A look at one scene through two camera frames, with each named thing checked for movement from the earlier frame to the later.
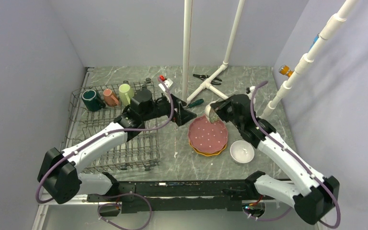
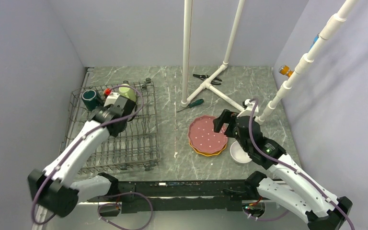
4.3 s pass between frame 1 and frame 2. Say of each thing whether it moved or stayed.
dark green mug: stayed
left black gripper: moved
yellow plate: stayed
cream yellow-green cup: stayed
